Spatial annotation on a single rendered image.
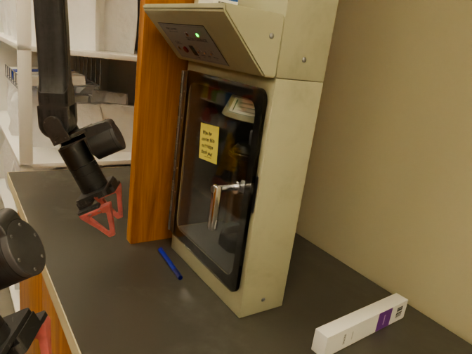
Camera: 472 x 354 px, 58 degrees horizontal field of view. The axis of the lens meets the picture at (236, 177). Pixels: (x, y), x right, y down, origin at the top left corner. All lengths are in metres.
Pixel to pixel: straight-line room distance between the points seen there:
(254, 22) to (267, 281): 0.49
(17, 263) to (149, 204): 0.69
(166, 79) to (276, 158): 0.38
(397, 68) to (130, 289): 0.79
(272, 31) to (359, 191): 0.58
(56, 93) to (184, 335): 0.52
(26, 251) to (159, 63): 0.66
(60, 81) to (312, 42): 0.48
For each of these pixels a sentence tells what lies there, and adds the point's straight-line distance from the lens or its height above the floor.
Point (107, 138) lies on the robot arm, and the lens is 0.89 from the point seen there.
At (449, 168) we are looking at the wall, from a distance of 1.02.
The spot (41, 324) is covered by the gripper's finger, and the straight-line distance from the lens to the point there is 0.56.
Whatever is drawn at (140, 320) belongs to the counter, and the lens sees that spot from 0.86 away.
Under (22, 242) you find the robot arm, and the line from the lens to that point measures 0.45.
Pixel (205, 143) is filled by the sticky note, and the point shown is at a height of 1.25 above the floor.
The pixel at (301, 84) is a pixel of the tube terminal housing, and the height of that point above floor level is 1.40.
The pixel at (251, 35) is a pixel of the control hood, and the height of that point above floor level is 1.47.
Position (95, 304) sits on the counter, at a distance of 0.90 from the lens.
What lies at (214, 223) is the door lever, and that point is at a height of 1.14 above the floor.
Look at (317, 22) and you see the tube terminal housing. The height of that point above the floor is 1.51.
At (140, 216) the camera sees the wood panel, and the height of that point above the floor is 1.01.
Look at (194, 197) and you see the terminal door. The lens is 0.95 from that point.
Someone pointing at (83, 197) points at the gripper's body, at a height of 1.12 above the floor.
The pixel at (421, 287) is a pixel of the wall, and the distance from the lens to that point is 1.10.
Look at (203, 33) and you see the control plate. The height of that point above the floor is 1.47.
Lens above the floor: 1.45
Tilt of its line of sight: 17 degrees down
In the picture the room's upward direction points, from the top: 8 degrees clockwise
